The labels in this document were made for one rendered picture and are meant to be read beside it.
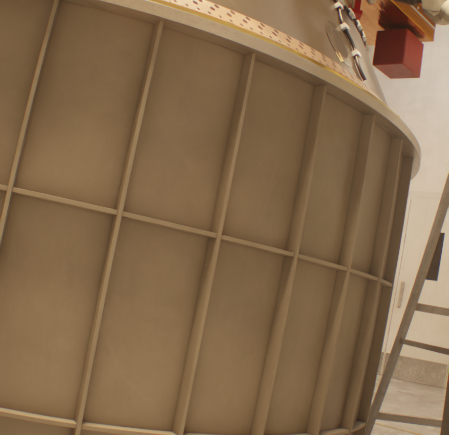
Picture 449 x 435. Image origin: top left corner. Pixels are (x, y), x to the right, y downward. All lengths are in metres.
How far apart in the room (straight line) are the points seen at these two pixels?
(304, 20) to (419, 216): 7.96
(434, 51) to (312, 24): 8.57
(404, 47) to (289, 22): 1.11
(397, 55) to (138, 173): 1.54
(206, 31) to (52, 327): 0.60
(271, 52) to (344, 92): 0.22
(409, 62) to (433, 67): 7.45
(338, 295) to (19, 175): 0.75
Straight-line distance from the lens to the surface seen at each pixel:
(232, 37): 1.36
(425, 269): 2.77
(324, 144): 1.55
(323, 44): 1.66
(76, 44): 1.32
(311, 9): 1.72
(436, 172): 9.61
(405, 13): 2.60
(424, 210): 9.51
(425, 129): 9.85
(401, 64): 2.63
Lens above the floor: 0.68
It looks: 7 degrees up
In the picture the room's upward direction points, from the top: 11 degrees clockwise
